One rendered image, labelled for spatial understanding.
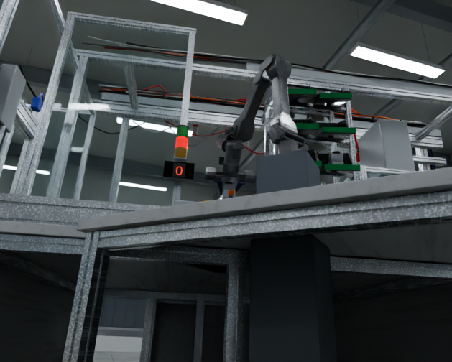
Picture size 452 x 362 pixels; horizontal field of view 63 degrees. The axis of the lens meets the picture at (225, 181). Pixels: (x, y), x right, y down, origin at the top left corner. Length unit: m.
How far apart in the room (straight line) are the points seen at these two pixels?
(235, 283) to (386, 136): 1.77
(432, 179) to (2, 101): 1.73
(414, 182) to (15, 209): 1.02
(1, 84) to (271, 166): 1.39
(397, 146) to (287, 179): 1.68
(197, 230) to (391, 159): 1.88
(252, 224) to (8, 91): 1.48
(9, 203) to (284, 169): 0.80
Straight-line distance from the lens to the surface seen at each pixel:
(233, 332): 1.03
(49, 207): 1.19
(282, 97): 1.17
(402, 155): 2.56
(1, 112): 1.91
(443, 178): 0.65
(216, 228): 0.75
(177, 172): 1.47
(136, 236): 0.87
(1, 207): 1.23
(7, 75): 2.02
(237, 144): 1.27
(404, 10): 6.71
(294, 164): 0.96
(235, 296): 1.03
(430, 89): 2.79
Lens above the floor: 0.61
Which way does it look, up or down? 23 degrees up
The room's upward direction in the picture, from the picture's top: 2 degrees clockwise
